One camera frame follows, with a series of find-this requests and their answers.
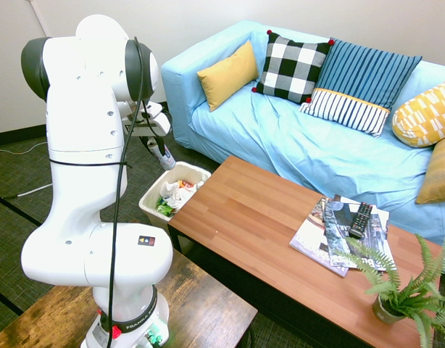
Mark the blue striped pillow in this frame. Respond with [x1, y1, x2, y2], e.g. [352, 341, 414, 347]
[315, 37, 423, 112]

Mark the black tripod leg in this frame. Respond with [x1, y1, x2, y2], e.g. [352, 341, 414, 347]
[0, 187, 42, 228]

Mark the white wall conduit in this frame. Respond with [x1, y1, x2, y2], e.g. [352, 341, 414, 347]
[26, 0, 49, 37]

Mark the crumpled white tissue paper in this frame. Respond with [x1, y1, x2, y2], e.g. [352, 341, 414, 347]
[159, 180, 205, 211]

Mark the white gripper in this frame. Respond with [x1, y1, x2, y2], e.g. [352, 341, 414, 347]
[121, 101, 173, 156]

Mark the navy white striped pillow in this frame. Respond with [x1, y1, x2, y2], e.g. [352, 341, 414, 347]
[298, 88, 391, 139]

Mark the grey plant pot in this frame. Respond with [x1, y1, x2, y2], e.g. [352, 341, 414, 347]
[371, 292, 407, 326]

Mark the black remote control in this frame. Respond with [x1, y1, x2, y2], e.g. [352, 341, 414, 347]
[349, 202, 374, 239]

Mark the green fern plant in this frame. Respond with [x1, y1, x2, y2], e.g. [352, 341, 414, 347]
[334, 224, 445, 348]

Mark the mustard woven pillow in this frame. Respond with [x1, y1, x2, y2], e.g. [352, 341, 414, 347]
[415, 134, 445, 205]

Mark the black white checkered pillow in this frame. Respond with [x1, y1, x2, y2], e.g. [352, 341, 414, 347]
[251, 29, 336, 105]

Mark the dark cover magazine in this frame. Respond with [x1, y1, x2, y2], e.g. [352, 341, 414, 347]
[323, 197, 396, 272]

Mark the yellow white patterned pillow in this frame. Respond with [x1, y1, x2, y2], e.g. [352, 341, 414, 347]
[391, 78, 445, 148]

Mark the white lined trash bin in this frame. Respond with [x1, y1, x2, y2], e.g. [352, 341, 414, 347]
[138, 161, 212, 235]

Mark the plain yellow pillow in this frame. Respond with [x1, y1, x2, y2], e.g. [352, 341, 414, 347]
[196, 39, 260, 113]

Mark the white floor cable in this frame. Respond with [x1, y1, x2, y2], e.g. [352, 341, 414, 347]
[0, 141, 54, 199]

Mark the stack of magazines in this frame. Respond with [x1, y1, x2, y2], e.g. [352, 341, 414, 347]
[288, 194, 390, 278]

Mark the green snack wrapper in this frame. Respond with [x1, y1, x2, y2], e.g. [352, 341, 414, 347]
[156, 197, 177, 218]

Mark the silver aluminium drink can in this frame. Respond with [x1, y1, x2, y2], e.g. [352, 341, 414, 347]
[147, 138, 177, 171]

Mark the light blue sofa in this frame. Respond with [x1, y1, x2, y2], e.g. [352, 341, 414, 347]
[160, 20, 445, 276]

